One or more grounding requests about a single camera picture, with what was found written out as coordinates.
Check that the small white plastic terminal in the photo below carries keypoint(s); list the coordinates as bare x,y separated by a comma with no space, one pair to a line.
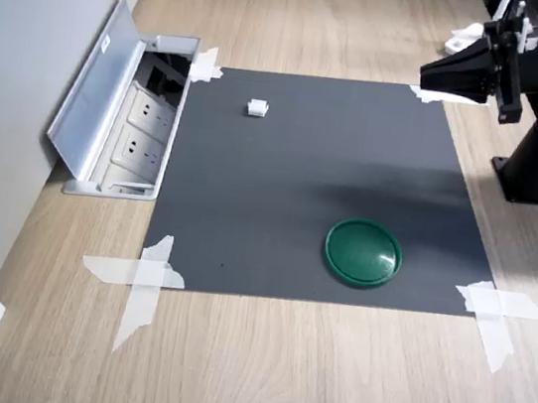
257,108

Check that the round green lid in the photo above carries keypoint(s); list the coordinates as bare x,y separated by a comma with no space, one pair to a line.
362,254

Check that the white tape strip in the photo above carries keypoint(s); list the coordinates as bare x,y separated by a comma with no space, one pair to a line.
138,313
109,269
525,305
497,344
429,96
205,66

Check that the dark grey mat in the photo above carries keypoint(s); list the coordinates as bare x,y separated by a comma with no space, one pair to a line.
276,187

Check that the white power socket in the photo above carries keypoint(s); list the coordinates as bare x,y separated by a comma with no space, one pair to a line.
138,148
154,110

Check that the grey partition panel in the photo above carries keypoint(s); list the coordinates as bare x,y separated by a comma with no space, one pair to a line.
19,51

